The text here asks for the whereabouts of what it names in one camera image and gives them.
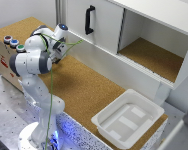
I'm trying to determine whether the green button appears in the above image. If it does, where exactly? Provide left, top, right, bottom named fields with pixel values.
left=15, top=43, right=26, bottom=54

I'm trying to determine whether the green cable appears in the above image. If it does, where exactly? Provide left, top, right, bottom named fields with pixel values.
left=38, top=33, right=84, bottom=150

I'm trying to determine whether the white plastic box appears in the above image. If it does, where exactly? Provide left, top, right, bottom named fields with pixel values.
left=90, top=88, right=166, bottom=150

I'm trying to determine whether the black door handle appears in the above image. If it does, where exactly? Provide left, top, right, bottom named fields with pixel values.
left=84, top=4, right=96, bottom=36

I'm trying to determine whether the blue button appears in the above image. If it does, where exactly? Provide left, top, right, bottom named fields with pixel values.
left=9, top=38, right=20, bottom=48

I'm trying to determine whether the red button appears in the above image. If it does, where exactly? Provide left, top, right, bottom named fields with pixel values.
left=3, top=34, right=13, bottom=45

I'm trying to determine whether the white sliding door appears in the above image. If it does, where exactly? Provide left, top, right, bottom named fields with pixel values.
left=66, top=0, right=125, bottom=55

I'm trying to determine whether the white cabinet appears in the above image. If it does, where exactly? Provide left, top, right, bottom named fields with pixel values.
left=65, top=0, right=188, bottom=108

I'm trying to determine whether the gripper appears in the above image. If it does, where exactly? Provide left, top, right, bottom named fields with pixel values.
left=50, top=37, right=68, bottom=64

